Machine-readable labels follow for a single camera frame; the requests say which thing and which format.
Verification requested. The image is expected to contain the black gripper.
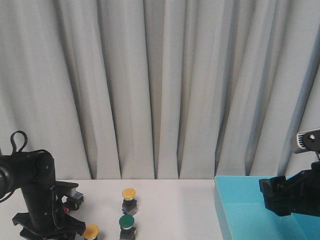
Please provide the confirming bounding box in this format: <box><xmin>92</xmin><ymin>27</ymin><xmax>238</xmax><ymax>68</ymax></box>
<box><xmin>12</xmin><ymin>181</ymin><xmax>86</xmax><ymax>240</ymax></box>
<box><xmin>259</xmin><ymin>161</ymin><xmax>320</xmax><ymax>217</ymax></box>

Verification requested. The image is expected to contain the yellow push button front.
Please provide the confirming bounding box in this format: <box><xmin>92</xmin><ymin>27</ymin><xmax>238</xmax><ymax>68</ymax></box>
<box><xmin>82</xmin><ymin>224</ymin><xmax>100</xmax><ymax>240</ymax></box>

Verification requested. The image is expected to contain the yellow push button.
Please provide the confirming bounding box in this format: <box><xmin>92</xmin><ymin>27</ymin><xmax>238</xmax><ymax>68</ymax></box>
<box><xmin>82</xmin><ymin>224</ymin><xmax>100</xmax><ymax>240</ymax></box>
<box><xmin>122</xmin><ymin>188</ymin><xmax>138</xmax><ymax>216</ymax></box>

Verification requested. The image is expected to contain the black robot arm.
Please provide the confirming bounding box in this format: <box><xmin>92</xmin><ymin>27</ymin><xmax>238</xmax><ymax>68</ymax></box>
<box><xmin>0</xmin><ymin>150</ymin><xmax>86</xmax><ymax>240</ymax></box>

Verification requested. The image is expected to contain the light blue plastic box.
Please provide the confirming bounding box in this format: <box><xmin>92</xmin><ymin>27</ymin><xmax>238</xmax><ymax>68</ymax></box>
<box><xmin>214</xmin><ymin>175</ymin><xmax>320</xmax><ymax>240</ymax></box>

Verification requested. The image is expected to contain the red push button lying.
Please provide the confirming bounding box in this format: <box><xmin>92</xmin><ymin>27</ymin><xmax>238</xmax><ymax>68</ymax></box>
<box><xmin>63</xmin><ymin>191</ymin><xmax>84</xmax><ymax>213</ymax></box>

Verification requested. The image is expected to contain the green push button centre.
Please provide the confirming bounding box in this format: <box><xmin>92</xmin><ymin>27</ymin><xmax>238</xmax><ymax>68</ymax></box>
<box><xmin>119</xmin><ymin>214</ymin><xmax>137</xmax><ymax>240</ymax></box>

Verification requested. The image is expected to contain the yellow push button back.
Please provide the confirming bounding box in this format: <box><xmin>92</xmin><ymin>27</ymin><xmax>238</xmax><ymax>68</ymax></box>
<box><xmin>122</xmin><ymin>188</ymin><xmax>138</xmax><ymax>216</ymax></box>

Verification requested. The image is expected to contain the grey pleated curtain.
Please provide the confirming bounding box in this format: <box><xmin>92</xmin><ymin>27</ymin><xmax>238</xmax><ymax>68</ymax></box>
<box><xmin>0</xmin><ymin>0</ymin><xmax>320</xmax><ymax>179</ymax></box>

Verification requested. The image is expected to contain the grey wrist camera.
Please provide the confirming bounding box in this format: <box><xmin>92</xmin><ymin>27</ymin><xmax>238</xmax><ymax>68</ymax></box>
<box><xmin>290</xmin><ymin>128</ymin><xmax>320</xmax><ymax>154</ymax></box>

